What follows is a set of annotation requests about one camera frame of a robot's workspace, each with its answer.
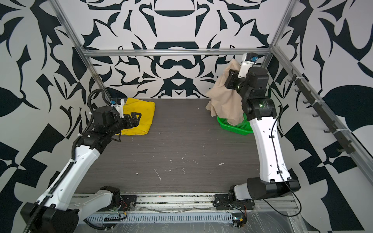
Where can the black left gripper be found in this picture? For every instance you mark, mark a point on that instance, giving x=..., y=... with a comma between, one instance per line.
x=134, y=121

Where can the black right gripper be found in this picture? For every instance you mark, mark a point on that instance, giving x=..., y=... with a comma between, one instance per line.
x=234, y=79

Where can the yellow shorts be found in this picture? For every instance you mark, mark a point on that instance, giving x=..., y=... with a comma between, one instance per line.
x=144, y=112

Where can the beige shorts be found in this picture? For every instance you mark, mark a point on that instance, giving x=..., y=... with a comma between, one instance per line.
x=225, y=103

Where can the green plastic basket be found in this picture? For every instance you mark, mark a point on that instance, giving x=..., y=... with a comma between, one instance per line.
x=243, y=128

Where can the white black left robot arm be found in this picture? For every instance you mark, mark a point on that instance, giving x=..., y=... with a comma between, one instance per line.
x=53, y=211

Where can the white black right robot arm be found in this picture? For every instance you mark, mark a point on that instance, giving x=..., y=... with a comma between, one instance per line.
x=274, y=180

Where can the small green-lit electronics board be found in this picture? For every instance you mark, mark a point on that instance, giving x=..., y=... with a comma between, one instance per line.
x=238, y=220

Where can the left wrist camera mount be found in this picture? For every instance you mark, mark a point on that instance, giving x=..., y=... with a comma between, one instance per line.
x=118, y=104

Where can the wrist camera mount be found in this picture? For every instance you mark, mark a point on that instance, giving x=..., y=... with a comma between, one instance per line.
x=248, y=60
x=118, y=104

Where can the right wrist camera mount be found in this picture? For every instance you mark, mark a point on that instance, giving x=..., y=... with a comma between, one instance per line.
x=248, y=60

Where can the aluminium cage frame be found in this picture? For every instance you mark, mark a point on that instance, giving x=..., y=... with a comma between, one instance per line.
x=361, y=156

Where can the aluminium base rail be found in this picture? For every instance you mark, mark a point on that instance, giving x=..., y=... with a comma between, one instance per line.
x=200, y=201

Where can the white slotted cable duct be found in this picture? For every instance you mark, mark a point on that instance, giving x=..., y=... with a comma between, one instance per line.
x=134, y=218

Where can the black wall hook rack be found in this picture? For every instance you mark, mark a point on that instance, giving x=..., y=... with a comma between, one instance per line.
x=323, y=112

